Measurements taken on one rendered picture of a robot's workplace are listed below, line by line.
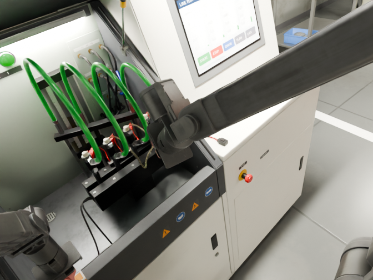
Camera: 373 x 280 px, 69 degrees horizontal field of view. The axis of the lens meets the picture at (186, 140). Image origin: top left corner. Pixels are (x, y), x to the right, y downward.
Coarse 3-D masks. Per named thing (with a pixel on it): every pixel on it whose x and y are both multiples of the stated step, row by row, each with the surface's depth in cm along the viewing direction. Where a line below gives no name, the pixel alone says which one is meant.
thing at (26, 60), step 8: (24, 64) 75; (32, 64) 67; (40, 72) 65; (32, 80) 83; (48, 80) 64; (56, 88) 63; (40, 96) 88; (64, 96) 63; (64, 104) 63; (48, 112) 93; (72, 112) 63; (56, 120) 96; (80, 120) 64; (88, 136) 65; (96, 144) 67; (96, 152) 68; (96, 160) 73
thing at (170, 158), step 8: (152, 128) 58; (160, 128) 58; (152, 136) 58; (160, 144) 54; (160, 152) 57; (168, 152) 55; (176, 152) 55; (184, 152) 59; (168, 160) 58; (176, 160) 58; (184, 160) 58
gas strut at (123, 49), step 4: (120, 0) 81; (124, 0) 81; (120, 4) 82; (124, 4) 82; (124, 36) 92; (124, 40) 93; (124, 44) 95; (120, 48) 97; (124, 48) 96; (124, 52) 96
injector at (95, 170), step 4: (88, 156) 86; (84, 160) 87; (88, 164) 88; (88, 168) 89; (92, 168) 89; (96, 168) 88; (92, 172) 90; (96, 172) 92; (96, 176) 92; (100, 180) 94
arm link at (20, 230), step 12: (0, 216) 46; (12, 216) 49; (24, 216) 53; (0, 228) 44; (12, 228) 47; (24, 228) 50; (0, 240) 43; (12, 240) 47; (24, 240) 53; (0, 252) 48; (12, 252) 54
